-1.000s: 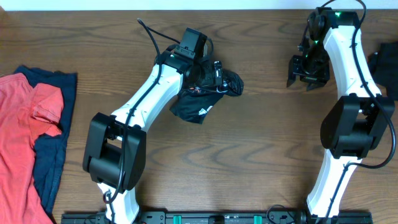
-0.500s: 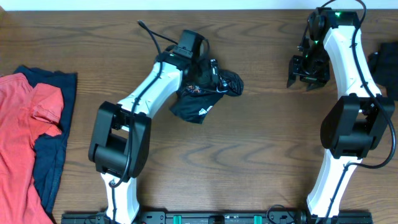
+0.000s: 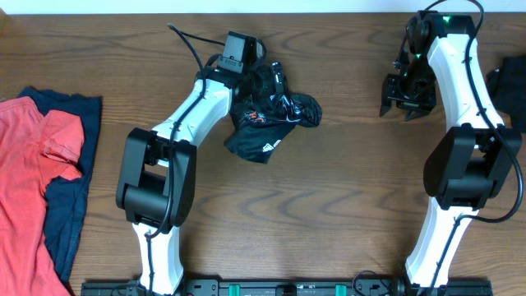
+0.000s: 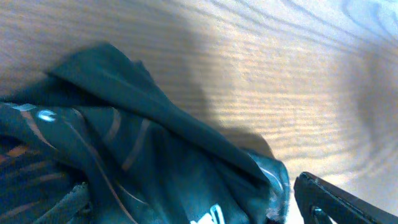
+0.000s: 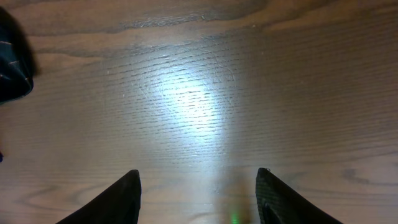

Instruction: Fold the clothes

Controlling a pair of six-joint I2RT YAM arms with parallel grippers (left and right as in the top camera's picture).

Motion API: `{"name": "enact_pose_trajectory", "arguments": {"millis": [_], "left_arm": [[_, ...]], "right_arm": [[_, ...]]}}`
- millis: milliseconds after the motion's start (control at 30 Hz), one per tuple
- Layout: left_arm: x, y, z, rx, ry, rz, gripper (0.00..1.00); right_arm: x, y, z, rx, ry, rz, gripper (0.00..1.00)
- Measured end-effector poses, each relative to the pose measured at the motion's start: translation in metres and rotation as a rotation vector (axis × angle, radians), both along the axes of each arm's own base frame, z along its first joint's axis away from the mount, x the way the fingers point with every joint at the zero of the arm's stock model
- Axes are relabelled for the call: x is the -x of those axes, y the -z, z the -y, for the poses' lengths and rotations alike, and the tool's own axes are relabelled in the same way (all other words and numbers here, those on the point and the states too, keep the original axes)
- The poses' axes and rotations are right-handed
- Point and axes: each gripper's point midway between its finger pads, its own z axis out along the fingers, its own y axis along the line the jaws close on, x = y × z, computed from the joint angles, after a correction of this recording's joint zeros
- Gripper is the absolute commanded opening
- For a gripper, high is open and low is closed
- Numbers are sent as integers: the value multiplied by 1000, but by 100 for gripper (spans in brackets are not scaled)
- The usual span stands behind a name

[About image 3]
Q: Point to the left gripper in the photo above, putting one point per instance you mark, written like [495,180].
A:
[267,90]

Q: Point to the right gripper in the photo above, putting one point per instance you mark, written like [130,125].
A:
[389,92]

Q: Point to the black patterned sports jersey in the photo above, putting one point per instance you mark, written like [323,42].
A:
[259,126]

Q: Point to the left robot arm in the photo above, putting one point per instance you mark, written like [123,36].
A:
[157,180]

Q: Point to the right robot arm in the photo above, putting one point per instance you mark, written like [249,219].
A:
[471,162]

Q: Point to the black garment at right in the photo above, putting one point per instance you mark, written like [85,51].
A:
[506,87]

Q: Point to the navy blue shirt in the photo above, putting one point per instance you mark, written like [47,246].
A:
[67,200]

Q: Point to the red shirt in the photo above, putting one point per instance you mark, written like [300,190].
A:
[35,149]

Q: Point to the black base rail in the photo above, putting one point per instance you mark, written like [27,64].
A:
[364,286]

